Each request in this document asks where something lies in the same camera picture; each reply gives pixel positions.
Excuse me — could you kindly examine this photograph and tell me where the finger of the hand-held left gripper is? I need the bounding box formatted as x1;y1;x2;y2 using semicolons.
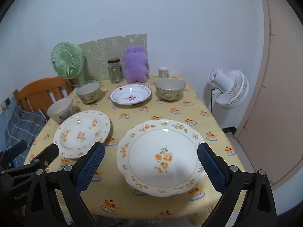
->
0;140;28;169
22;144;59;171

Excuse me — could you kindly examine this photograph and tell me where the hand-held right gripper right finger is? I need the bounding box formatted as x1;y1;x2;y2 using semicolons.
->
197;142;277;227

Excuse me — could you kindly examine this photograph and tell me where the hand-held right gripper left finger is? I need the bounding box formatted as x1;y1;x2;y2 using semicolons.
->
25;142;106;227

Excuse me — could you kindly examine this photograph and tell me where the small orange floral plate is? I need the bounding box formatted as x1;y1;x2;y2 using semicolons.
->
53;110;111;159

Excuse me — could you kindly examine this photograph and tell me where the floral ceramic bowl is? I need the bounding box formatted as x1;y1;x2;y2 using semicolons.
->
75;82;102;104
154;78;186;102
47;97;73;123

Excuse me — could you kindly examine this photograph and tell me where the large orange floral plate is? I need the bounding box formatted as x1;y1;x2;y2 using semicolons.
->
117;119;207;197

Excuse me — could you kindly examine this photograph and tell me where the white plate with red trim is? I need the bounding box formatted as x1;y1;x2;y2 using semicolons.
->
109;84;152;106

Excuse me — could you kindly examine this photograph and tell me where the blue plaid blanket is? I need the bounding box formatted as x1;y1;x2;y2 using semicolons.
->
5;105;46;163

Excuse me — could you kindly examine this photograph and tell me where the wooden chair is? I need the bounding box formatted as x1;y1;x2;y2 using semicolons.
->
13;76;74;119

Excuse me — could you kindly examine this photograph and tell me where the yellow printed tablecloth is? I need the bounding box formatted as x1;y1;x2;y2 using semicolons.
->
24;75;245;218

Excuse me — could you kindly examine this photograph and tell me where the white standing fan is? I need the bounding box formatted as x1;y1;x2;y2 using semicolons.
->
208;68;249;114

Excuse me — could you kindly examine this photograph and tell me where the mint green desk fan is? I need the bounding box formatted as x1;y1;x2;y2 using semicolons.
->
51;42;95;94

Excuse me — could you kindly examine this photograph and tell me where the glass jar with dark lid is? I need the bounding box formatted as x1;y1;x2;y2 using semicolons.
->
108;58;124;84

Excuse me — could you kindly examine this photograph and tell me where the purple plush toy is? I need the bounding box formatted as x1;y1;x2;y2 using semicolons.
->
123;45;149;84

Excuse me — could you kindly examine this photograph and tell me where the green patterned board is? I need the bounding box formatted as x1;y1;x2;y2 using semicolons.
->
78;33;148;81

